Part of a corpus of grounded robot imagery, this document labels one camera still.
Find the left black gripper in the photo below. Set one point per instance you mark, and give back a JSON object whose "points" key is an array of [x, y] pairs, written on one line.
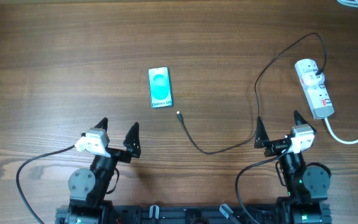
{"points": [[132, 147]]}

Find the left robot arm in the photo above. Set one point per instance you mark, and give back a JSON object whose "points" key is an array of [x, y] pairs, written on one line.
{"points": [[88, 187]]}

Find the teal Galaxy smartphone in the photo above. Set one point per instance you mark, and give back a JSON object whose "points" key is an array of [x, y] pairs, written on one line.
{"points": [[160, 88]]}

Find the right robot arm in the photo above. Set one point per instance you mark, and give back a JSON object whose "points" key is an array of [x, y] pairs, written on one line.
{"points": [[307, 184]]}

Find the white power strip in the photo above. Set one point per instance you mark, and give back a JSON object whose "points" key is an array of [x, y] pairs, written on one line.
{"points": [[317, 96]]}

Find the white charger plug adapter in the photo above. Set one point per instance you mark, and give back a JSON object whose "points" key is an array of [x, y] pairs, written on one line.
{"points": [[310, 79]]}

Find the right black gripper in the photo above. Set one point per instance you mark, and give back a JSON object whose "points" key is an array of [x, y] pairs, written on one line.
{"points": [[262, 135]]}

